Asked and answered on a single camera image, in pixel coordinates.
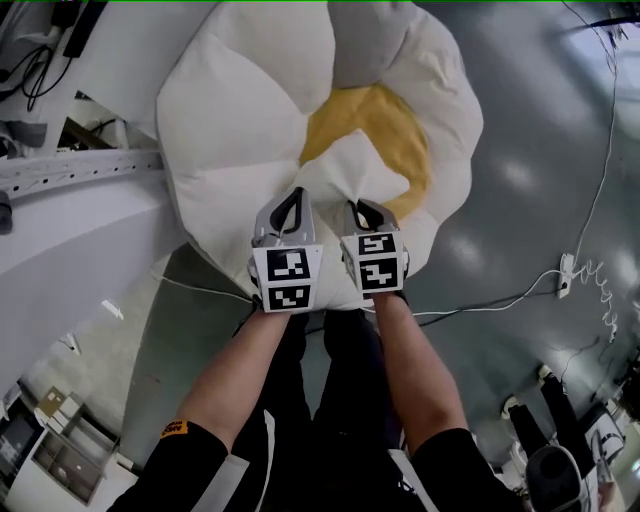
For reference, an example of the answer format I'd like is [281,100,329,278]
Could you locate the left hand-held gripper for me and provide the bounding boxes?
[248,187,325,314]

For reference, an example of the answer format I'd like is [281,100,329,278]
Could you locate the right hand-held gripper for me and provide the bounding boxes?
[340,199,410,300]

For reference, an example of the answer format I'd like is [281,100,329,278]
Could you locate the small white pillow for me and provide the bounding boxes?
[294,128,412,209]

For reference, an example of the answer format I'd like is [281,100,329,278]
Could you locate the person's left forearm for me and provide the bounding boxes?
[177,307,294,454]

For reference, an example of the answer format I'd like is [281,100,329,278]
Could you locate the person's right forearm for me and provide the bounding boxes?
[372,292,471,456]

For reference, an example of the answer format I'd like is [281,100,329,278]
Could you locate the white flower-shaped floor cushion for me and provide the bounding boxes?
[155,0,485,314]

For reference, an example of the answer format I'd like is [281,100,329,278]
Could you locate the person's black trousers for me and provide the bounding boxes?
[234,294,416,512]

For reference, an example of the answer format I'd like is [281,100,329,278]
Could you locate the white power strip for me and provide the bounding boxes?
[557,253,576,300]

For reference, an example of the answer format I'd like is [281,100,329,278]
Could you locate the person's black shirt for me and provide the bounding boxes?
[107,419,526,512]

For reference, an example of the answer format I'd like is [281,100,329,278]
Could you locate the black power strip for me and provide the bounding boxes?
[62,0,109,59]

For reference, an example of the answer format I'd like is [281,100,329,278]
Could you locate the cardboard boxes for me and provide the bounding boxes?
[32,387,84,434]

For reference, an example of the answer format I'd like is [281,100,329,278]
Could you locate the black-framed table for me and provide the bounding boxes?
[584,8,640,32]

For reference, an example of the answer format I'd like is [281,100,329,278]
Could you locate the grey shelf unit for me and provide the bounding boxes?
[0,414,122,507]

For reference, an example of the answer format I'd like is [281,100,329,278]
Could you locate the long white power cable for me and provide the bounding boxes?
[149,268,564,319]

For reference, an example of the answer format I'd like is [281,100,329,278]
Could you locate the perforated white metal rail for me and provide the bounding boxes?
[0,149,166,201]

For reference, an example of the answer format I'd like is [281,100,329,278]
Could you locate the thin grey cable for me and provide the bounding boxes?
[562,0,621,261]

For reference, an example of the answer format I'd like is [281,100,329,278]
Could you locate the white coiled cable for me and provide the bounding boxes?
[574,259,621,344]

